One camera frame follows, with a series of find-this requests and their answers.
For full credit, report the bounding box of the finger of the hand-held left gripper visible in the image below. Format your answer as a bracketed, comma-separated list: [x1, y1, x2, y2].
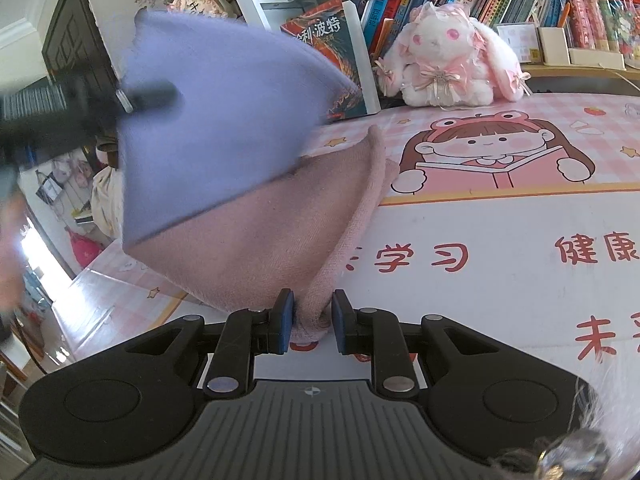
[117, 85, 178, 111]

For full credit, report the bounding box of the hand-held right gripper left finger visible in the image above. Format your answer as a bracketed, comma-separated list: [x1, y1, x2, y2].
[122, 287, 296, 402]

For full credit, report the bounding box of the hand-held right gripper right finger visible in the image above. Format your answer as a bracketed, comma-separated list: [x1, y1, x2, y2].
[332, 289, 506, 401]

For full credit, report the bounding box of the purple and pink knit sweater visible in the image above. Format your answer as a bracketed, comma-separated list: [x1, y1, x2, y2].
[117, 10, 401, 346]

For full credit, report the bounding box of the dark wooden door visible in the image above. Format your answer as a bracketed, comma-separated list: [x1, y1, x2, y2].
[42, 0, 121, 93]

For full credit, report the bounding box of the cream cloth bag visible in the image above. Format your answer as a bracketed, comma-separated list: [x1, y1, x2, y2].
[91, 165, 125, 238]

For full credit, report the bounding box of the red bag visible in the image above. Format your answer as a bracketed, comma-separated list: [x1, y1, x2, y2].
[65, 227, 103, 268]

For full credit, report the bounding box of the cartoon printed pink desk mat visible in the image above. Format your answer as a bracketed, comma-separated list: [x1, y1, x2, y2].
[50, 92, 640, 411]

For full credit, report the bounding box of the dragon cover novel book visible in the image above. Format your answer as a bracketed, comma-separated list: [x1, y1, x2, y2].
[280, 0, 382, 123]

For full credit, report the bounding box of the white plush bunny pink dress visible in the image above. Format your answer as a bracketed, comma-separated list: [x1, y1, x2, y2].
[374, 2, 532, 107]

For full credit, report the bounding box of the white barcode box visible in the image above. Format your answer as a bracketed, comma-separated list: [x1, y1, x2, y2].
[495, 22, 543, 63]

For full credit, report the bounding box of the beige pen box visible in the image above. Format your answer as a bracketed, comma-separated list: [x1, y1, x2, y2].
[537, 25, 571, 66]

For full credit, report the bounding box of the row of colourful thin books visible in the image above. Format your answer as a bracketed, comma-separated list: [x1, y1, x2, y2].
[360, 0, 576, 51]

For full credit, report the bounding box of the red boxed book set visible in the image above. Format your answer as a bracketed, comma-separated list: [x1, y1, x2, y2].
[565, 0, 640, 58]

